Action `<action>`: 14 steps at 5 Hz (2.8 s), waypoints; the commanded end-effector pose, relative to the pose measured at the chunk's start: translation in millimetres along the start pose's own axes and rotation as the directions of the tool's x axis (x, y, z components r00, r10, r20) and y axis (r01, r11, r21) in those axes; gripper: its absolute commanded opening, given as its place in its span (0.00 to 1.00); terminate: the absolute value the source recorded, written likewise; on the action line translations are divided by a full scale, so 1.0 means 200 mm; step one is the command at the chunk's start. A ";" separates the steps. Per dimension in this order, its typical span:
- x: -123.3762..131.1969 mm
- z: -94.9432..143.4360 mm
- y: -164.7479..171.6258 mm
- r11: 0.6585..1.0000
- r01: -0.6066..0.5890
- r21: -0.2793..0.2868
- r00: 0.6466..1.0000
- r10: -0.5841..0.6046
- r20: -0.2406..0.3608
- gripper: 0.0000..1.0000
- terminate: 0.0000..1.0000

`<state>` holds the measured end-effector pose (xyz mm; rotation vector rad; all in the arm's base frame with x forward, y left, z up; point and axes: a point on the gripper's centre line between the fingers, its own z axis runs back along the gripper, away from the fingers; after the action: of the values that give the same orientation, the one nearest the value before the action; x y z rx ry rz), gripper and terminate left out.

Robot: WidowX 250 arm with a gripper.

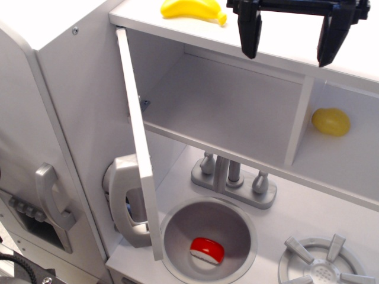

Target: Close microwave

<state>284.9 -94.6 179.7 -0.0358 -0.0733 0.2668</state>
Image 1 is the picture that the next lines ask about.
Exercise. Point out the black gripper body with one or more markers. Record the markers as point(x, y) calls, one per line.
point(359, 9)

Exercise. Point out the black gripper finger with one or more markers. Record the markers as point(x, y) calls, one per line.
point(250, 31)
point(333, 33)

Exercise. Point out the white toy microwave door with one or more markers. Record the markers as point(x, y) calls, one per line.
point(131, 176)

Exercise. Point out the yellow toy banana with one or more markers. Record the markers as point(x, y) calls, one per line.
point(204, 9)

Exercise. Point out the yellow toy lemon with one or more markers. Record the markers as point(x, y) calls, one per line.
point(331, 121)

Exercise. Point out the white toy kitchen cabinet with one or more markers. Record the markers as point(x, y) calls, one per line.
point(206, 95)

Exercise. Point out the grey toy faucet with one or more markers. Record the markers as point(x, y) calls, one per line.
point(226, 177)

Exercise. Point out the silver round sink bowl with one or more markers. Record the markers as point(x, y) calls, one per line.
point(214, 219)

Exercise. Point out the red white toy sushi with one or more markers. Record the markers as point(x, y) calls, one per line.
point(207, 250)

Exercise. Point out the grey toy stove burner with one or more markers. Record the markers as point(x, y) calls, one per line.
point(320, 260)

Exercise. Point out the white toy fridge door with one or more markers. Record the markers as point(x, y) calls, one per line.
point(30, 136)

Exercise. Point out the grey fridge ice dispenser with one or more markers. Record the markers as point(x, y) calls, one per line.
point(34, 221)

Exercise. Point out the grey toy wall phone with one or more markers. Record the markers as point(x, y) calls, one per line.
point(106, 186)

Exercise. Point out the grey fridge door handle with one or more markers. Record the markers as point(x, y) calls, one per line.
point(46, 178)

